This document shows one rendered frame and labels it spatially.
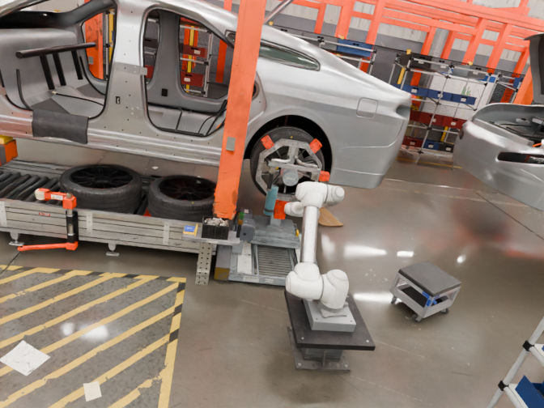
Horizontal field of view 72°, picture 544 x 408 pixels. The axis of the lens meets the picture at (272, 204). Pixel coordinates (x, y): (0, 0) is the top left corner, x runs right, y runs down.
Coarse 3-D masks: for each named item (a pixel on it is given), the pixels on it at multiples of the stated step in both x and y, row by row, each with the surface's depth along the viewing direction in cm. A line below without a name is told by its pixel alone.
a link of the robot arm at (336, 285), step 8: (328, 272) 236; (336, 272) 234; (328, 280) 231; (336, 280) 229; (344, 280) 230; (328, 288) 229; (336, 288) 229; (344, 288) 230; (328, 296) 230; (336, 296) 231; (344, 296) 233; (328, 304) 235; (336, 304) 233
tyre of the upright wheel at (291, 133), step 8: (280, 128) 328; (288, 128) 325; (296, 128) 331; (264, 136) 326; (272, 136) 315; (280, 136) 314; (288, 136) 315; (296, 136) 315; (304, 136) 316; (256, 144) 331; (256, 152) 319; (320, 152) 323; (256, 160) 322; (320, 160) 326; (256, 168) 326; (256, 184) 332; (264, 192) 336
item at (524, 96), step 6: (528, 72) 545; (528, 78) 543; (522, 84) 552; (528, 84) 542; (522, 90) 551; (528, 90) 543; (516, 96) 560; (522, 96) 549; (528, 96) 547; (516, 102) 559; (522, 102) 551; (528, 102) 551
